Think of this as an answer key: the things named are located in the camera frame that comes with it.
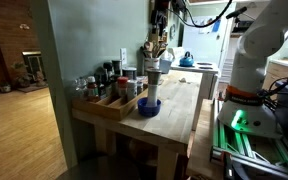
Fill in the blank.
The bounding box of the blue bowl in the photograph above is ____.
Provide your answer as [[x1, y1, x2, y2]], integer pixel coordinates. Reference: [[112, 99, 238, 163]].
[[137, 97, 161, 117]]

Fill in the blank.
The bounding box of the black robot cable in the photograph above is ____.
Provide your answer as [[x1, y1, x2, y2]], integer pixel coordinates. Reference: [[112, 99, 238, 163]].
[[166, 0, 234, 29]]

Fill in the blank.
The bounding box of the red lid spice jar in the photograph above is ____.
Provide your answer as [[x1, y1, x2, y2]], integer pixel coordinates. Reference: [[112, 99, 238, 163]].
[[117, 76, 128, 97]]

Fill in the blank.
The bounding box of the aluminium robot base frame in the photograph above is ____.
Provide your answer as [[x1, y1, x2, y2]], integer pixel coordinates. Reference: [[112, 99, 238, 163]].
[[210, 100, 288, 180]]

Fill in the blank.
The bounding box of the grey tissue box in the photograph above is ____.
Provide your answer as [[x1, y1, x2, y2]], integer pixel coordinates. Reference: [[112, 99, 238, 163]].
[[159, 54, 173, 74]]

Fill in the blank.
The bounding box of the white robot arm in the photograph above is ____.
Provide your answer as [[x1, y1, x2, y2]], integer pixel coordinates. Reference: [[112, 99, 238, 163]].
[[218, 0, 288, 139]]

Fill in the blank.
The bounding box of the white steel pepper grinder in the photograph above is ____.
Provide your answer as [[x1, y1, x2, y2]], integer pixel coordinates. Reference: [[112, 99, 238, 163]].
[[147, 69, 161, 107]]

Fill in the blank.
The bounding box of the large dark can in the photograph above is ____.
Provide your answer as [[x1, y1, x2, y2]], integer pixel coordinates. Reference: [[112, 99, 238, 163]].
[[122, 67, 137, 80]]

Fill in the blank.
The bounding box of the white red utensil holder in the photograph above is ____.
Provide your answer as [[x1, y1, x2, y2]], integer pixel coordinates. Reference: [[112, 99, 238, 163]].
[[144, 58, 160, 70]]

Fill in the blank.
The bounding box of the white spice jar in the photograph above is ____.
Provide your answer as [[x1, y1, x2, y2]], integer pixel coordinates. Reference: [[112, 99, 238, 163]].
[[127, 80, 137, 101]]

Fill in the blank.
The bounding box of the wooden spice tray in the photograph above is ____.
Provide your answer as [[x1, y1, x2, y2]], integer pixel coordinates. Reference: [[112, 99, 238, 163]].
[[72, 89, 148, 121]]

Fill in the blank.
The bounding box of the white wall outlet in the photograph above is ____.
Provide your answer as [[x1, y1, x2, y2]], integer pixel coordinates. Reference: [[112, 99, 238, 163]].
[[120, 48, 127, 65]]

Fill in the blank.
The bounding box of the blue kettle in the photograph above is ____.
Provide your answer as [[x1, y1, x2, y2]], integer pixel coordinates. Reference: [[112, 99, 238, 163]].
[[180, 51, 194, 67]]

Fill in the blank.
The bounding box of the white stove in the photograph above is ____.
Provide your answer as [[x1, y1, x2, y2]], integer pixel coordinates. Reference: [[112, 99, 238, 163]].
[[171, 61, 220, 131]]

